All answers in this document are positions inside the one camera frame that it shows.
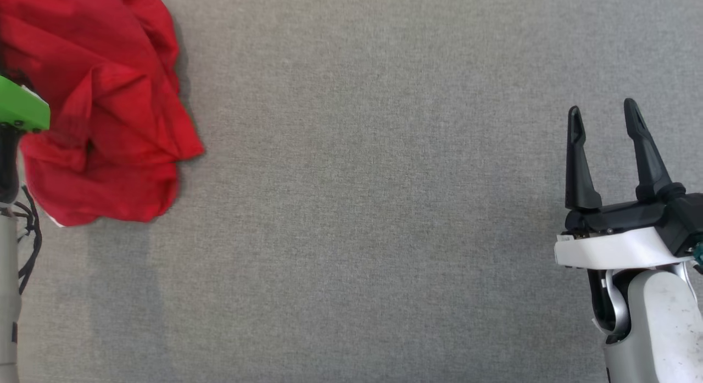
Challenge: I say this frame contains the red shirt white sleeves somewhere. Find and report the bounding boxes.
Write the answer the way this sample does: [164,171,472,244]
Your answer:
[0,0,205,165]

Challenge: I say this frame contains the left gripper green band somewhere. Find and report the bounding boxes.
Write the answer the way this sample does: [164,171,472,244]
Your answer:
[0,74,52,134]

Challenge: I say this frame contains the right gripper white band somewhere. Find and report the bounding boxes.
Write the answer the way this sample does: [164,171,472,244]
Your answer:
[554,97,695,269]

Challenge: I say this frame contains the left arm black cables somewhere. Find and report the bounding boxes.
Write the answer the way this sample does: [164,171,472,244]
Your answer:
[15,185,43,296]

